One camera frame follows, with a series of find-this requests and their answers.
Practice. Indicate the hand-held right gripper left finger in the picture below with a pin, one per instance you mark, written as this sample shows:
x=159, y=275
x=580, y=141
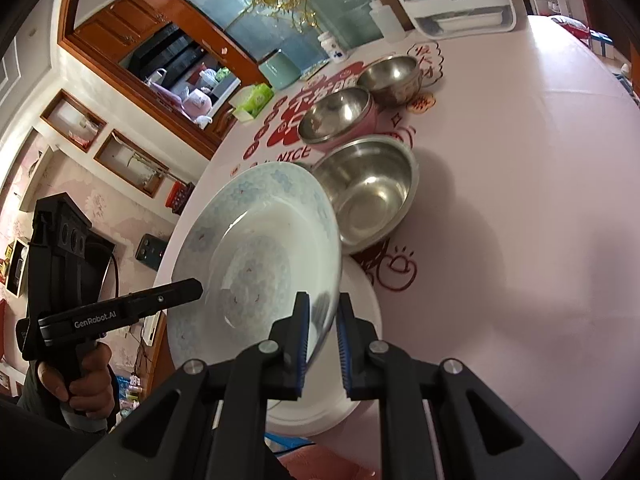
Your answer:
x=301, y=355

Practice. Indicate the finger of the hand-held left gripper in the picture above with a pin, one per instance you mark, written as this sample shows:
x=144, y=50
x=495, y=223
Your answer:
x=170, y=292

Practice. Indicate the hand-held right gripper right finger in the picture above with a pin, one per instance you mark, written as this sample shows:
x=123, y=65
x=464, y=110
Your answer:
x=343, y=350

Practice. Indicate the large white plate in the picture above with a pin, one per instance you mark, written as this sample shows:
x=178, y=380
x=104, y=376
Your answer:
x=367, y=310

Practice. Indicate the floral white plate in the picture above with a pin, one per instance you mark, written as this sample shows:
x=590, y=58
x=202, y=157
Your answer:
x=250, y=260

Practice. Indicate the large steel bowl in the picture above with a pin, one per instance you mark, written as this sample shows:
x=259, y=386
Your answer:
x=365, y=195

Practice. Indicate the pink steel bowl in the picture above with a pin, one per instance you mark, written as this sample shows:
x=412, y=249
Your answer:
x=332, y=110

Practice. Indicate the person's left forearm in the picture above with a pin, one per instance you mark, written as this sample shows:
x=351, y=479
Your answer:
x=40, y=440

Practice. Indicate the person's left hand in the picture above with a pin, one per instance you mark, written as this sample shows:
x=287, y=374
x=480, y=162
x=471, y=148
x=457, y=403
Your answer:
x=97, y=385

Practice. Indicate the dark teal device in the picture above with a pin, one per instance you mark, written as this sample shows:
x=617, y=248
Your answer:
x=152, y=250

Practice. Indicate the red basket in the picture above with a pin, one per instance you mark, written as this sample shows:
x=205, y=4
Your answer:
x=179, y=197

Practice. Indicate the person's pink clothing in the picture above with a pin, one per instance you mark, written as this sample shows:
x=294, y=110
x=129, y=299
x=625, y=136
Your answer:
x=320, y=467

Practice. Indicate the wooden kitchen base cabinet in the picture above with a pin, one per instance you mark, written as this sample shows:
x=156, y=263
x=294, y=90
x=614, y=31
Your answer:
x=220, y=132

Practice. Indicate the pink printed tablecloth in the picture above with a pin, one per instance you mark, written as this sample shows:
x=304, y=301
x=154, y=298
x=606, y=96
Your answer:
x=500, y=210

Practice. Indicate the green tissue box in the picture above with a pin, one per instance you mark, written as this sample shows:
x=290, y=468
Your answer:
x=255, y=97

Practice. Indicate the black range hood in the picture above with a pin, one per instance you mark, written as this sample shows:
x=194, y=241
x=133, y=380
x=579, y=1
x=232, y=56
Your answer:
x=165, y=55

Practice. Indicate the mint green canister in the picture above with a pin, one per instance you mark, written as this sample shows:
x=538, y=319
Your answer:
x=280, y=72

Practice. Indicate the small steel bowl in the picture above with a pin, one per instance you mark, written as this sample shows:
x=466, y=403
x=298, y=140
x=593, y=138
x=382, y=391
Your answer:
x=390, y=72

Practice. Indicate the white pill bottle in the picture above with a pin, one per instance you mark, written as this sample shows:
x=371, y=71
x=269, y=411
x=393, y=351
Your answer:
x=334, y=47

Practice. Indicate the clear squeeze bottle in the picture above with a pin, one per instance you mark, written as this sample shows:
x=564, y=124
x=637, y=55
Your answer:
x=387, y=22

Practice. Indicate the glass door with gold ornament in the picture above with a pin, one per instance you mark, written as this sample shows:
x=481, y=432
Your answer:
x=345, y=0

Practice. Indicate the wooden framed wall niche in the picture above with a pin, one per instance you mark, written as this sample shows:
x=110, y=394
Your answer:
x=75, y=120
x=130, y=162

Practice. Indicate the wooden kitchen wall cabinet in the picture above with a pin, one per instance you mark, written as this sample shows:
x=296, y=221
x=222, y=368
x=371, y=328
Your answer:
x=120, y=25

